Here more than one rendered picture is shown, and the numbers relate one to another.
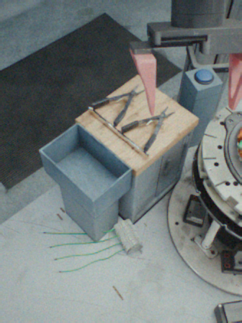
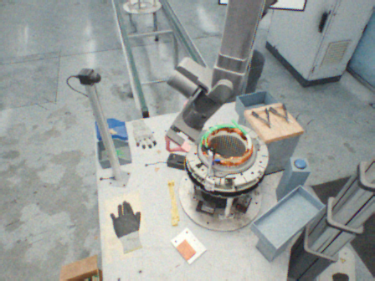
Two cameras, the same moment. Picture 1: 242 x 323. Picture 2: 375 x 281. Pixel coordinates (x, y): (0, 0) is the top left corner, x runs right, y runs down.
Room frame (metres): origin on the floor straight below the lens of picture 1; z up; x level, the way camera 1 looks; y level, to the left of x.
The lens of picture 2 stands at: (0.62, -1.01, 1.90)
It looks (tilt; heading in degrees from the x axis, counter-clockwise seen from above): 47 degrees down; 118
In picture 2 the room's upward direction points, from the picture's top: straight up
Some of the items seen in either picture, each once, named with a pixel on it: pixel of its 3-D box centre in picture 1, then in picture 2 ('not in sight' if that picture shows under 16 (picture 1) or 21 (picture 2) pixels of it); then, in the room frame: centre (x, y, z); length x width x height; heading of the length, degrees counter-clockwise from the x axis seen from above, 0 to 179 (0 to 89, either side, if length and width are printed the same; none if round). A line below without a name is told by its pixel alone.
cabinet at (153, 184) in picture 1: (134, 158); (265, 143); (0.55, -0.04, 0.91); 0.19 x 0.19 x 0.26; 46
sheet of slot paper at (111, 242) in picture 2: not in sight; (124, 223); (0.13, -0.66, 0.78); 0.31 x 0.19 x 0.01; 133
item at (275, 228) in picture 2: not in sight; (279, 232); (0.72, -0.46, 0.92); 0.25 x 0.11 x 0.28; 64
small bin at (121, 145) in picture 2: not in sight; (115, 152); (-0.14, -0.38, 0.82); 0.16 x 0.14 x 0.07; 43
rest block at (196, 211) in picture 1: (196, 211); not in sight; (0.44, -0.20, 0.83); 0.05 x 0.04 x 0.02; 161
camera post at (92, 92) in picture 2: not in sight; (107, 140); (-0.04, -0.48, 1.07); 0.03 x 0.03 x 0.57; 18
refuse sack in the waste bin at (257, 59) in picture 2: not in sight; (241, 73); (0.03, 1.28, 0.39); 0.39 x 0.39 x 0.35
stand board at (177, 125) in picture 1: (137, 122); (272, 122); (0.55, -0.04, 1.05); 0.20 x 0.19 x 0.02; 136
